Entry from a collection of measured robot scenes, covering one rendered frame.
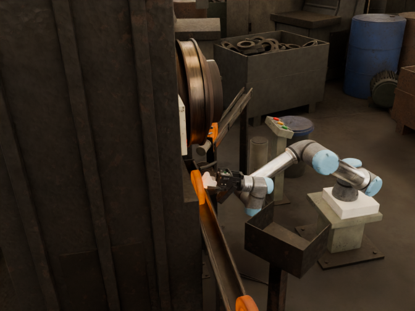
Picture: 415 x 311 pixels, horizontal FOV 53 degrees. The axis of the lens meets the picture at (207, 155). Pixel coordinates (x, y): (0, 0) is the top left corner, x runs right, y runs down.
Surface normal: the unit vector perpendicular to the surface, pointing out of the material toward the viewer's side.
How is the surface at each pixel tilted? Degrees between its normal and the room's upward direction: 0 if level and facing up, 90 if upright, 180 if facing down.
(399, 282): 1
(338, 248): 90
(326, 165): 87
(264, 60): 90
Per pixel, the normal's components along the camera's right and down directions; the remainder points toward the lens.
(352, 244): 0.23, 0.45
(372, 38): -0.46, 0.42
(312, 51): 0.47, 0.40
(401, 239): -0.02, -0.88
